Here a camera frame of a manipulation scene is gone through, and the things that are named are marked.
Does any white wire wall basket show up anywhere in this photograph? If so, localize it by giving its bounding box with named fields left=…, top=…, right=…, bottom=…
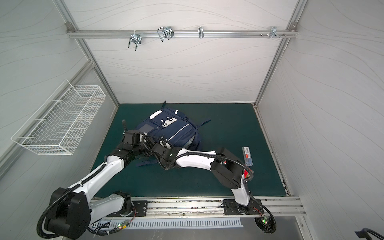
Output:
left=11, top=80, right=106, bottom=156

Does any aluminium top cross rail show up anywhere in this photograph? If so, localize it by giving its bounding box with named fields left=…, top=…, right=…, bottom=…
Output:
left=67, top=29, right=299, bottom=40

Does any black cable bottom right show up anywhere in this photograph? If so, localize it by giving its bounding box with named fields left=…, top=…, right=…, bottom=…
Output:
left=354, top=227, right=384, bottom=240

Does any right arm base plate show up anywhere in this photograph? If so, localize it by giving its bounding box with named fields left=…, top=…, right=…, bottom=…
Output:
left=220, top=199, right=264, bottom=216

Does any metal clamp hook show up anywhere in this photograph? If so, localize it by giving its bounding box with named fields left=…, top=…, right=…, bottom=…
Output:
left=128, top=31, right=142, bottom=51
left=157, top=26, right=175, bottom=42
left=198, top=27, right=204, bottom=39
left=260, top=27, right=287, bottom=39

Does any red box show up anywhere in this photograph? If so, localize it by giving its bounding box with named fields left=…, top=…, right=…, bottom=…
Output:
left=244, top=170, right=250, bottom=178

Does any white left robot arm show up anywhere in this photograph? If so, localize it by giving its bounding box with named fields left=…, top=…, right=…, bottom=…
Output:
left=37, top=130, right=146, bottom=240

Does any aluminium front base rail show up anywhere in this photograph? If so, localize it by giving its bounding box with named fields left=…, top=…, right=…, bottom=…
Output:
left=59, top=195, right=307, bottom=221

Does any white slotted cable duct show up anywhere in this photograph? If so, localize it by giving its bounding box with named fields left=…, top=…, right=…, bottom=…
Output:
left=89, top=217, right=244, bottom=231

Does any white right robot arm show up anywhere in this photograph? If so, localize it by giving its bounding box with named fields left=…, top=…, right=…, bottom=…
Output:
left=141, top=135, right=254, bottom=206

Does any clear pencil case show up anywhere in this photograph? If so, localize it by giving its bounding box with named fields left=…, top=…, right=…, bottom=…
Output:
left=242, top=147, right=253, bottom=167

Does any navy blue student backpack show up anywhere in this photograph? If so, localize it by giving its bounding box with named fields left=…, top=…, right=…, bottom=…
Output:
left=135, top=106, right=202, bottom=152

